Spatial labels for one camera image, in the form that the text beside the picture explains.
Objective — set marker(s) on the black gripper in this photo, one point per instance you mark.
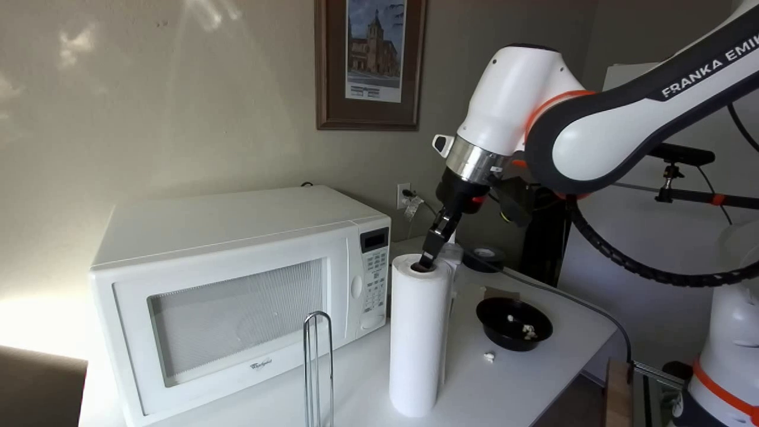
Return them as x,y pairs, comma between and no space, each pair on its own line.
462,192

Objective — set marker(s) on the white paper towel roll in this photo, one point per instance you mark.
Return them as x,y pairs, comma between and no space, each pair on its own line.
418,339

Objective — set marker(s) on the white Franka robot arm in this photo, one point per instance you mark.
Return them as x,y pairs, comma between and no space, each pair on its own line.
632,119

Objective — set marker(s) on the black tape roll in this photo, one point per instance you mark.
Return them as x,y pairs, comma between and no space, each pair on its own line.
485,257

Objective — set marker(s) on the large brown cardboard piece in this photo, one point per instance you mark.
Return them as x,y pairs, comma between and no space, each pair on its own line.
501,293

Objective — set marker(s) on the tall black upright object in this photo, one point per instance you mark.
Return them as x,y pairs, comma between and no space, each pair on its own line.
546,245

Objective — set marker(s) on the black bowl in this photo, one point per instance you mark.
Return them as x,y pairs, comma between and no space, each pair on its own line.
512,326

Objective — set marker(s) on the small white crumb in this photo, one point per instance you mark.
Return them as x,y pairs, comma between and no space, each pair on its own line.
487,355

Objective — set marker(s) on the wooden framed picture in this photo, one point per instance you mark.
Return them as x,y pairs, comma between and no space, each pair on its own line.
332,61

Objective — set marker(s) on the white microwave oven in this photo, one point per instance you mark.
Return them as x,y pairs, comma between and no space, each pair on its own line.
198,252

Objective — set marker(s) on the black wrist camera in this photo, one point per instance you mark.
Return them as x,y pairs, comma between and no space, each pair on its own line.
517,201

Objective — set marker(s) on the black camera on stand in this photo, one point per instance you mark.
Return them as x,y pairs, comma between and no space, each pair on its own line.
680,155

